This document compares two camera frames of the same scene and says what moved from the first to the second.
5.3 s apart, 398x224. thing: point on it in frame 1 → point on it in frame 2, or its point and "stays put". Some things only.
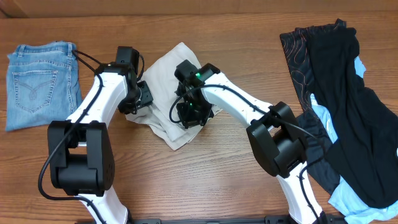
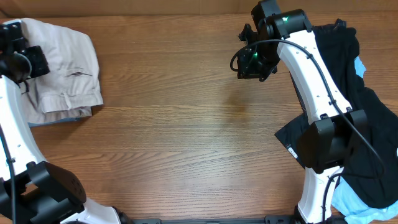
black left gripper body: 147,97 → 38,67
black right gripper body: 198,114 → 260,63
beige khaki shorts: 159,74 → 71,86
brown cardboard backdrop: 18,9 stays put
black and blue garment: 353,135 stays put
